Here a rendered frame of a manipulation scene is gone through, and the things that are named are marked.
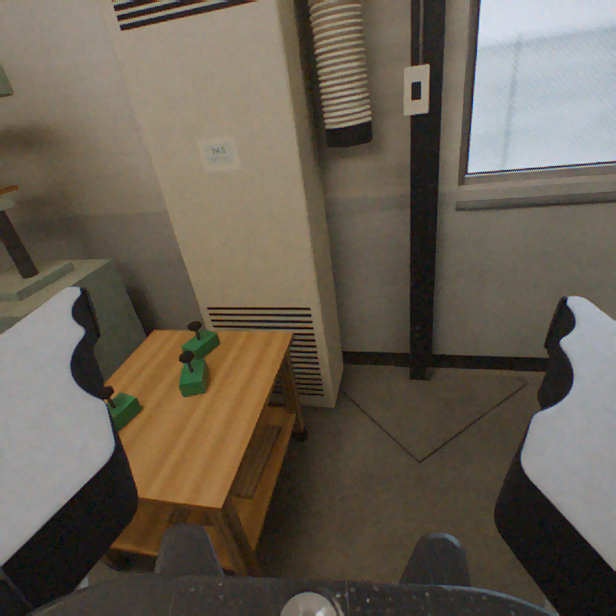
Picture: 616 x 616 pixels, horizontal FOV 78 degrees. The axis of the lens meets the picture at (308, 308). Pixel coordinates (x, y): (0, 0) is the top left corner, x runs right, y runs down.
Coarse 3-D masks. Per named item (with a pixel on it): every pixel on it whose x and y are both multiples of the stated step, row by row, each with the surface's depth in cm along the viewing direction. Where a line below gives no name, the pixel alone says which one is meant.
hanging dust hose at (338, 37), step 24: (312, 0) 105; (336, 0) 103; (360, 0) 106; (312, 24) 109; (336, 24) 105; (360, 24) 109; (336, 48) 108; (360, 48) 110; (336, 72) 112; (360, 72) 113; (336, 96) 115; (360, 96) 115; (336, 120) 119; (360, 120) 119; (336, 144) 122; (360, 144) 122
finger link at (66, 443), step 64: (64, 320) 9; (0, 384) 7; (64, 384) 7; (0, 448) 6; (64, 448) 6; (0, 512) 5; (64, 512) 5; (128, 512) 6; (0, 576) 4; (64, 576) 5
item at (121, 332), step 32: (0, 64) 117; (0, 96) 119; (0, 192) 150; (0, 224) 144; (0, 288) 150; (32, 288) 151; (64, 288) 152; (96, 288) 166; (0, 320) 140; (128, 320) 184; (96, 352) 166; (128, 352) 185
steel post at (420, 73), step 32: (416, 0) 107; (416, 32) 111; (416, 64) 115; (416, 96) 117; (416, 128) 124; (416, 160) 129; (416, 192) 135; (416, 224) 141; (416, 256) 148; (416, 288) 155; (416, 320) 163; (416, 352) 172
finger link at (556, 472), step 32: (576, 320) 9; (608, 320) 9; (576, 352) 8; (608, 352) 8; (544, 384) 8; (576, 384) 7; (608, 384) 7; (544, 416) 6; (576, 416) 6; (608, 416) 6; (544, 448) 6; (576, 448) 6; (608, 448) 6; (512, 480) 6; (544, 480) 5; (576, 480) 5; (608, 480) 5; (512, 512) 6; (544, 512) 5; (576, 512) 5; (608, 512) 5; (512, 544) 6; (544, 544) 5; (576, 544) 5; (608, 544) 5; (544, 576) 5; (576, 576) 5; (608, 576) 4; (544, 608) 7; (576, 608) 5; (608, 608) 5
